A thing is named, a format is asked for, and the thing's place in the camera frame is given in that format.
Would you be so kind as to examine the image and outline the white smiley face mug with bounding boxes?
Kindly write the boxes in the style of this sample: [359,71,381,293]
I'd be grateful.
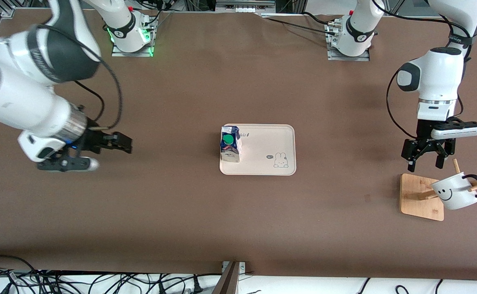
[430,171,477,210]

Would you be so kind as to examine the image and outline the milk carton with green cap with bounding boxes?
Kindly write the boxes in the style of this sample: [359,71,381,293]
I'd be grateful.
[220,125,242,163]

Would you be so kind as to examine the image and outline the cream rabbit print tray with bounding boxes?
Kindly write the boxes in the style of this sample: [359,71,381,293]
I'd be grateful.
[220,124,296,176]

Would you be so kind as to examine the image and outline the wooden mug stand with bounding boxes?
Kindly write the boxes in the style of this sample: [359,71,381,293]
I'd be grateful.
[400,158,477,222]

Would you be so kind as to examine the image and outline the grey power strip box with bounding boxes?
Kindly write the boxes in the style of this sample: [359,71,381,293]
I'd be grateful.
[215,0,276,13]

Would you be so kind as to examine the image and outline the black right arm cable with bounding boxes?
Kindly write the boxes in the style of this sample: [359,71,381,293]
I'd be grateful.
[38,24,123,131]

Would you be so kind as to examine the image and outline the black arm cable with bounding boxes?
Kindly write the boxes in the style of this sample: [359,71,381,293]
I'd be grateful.
[38,24,123,131]
[371,0,474,141]

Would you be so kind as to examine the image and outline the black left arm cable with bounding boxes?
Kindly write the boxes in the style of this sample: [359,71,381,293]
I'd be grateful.
[371,0,474,141]

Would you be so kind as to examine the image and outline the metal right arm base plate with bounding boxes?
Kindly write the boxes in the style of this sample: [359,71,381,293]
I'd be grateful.
[111,10,154,58]

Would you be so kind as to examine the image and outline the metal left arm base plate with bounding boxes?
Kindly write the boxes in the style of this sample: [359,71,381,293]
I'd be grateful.
[326,20,370,62]

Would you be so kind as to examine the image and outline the black long floor cable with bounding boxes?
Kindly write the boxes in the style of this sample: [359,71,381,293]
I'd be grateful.
[38,271,223,294]

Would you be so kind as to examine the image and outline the black looped floor cable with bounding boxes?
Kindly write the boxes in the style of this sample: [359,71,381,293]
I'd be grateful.
[0,255,43,294]

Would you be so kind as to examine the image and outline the small metal bracket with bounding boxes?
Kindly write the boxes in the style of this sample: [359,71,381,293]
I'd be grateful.
[222,261,246,274]

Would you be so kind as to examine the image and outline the grey metal post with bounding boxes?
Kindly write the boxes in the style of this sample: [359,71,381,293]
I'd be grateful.
[212,261,241,294]

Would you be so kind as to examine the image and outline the black cable behind table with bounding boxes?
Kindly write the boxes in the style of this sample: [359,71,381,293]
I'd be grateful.
[261,11,339,36]

